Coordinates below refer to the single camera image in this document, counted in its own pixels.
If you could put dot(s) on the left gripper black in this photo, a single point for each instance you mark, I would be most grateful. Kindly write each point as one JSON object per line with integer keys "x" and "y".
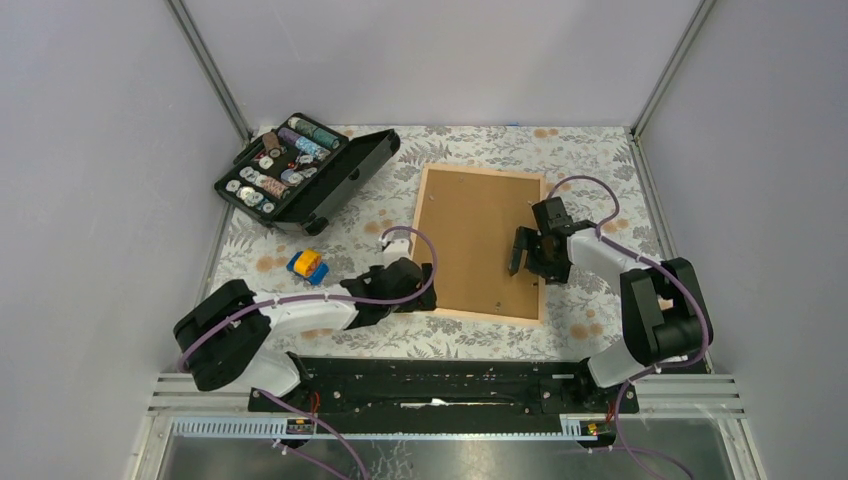
{"x": 429, "y": 303}

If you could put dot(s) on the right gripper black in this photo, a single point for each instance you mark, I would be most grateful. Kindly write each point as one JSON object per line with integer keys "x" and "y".
{"x": 556, "y": 273}

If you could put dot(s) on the brown frame backing board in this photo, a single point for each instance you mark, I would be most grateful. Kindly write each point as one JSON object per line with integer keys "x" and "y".
{"x": 477, "y": 245}

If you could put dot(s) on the wooden picture frame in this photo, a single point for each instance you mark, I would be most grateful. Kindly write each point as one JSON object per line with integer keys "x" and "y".
{"x": 546, "y": 265}

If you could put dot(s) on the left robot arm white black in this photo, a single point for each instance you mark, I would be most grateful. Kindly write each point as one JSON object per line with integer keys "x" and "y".
{"x": 223, "y": 340}

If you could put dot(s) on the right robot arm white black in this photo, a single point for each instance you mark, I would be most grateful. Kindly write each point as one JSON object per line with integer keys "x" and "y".
{"x": 664, "y": 319}

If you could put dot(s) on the floral patterned table mat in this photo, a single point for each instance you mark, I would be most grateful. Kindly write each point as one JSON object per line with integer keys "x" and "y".
{"x": 594, "y": 172}

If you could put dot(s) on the yellow blue toy car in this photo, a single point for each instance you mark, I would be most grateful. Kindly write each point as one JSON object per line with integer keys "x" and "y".
{"x": 309, "y": 266}

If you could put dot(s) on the black sewing kit case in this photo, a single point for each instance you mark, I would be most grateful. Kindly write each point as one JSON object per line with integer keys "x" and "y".
{"x": 297, "y": 193}

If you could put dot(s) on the light blue thread spool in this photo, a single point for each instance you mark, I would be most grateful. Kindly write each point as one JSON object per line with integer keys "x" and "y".
{"x": 310, "y": 147}

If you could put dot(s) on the teal thread spool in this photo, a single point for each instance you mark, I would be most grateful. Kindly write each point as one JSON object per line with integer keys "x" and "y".
{"x": 314, "y": 133}

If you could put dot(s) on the purple thread spool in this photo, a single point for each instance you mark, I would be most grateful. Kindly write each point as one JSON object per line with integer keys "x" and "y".
{"x": 292, "y": 138}

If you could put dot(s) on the brown thread spool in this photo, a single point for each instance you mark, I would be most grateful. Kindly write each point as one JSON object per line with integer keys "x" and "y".
{"x": 272, "y": 145}

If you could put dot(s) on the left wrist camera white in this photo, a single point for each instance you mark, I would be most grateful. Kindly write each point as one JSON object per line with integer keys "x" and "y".
{"x": 394, "y": 249}

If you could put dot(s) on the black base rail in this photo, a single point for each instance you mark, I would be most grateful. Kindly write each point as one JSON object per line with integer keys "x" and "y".
{"x": 426, "y": 396}

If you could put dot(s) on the right aluminium corner post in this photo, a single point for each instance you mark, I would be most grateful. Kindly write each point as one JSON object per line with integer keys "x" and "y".
{"x": 700, "y": 16}

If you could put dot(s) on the aluminium corner post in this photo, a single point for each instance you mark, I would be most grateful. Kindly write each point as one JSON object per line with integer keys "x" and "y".
{"x": 700, "y": 16}
{"x": 194, "y": 38}

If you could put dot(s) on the left aluminium corner post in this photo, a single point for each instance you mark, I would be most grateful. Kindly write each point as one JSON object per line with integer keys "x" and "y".
{"x": 194, "y": 38}

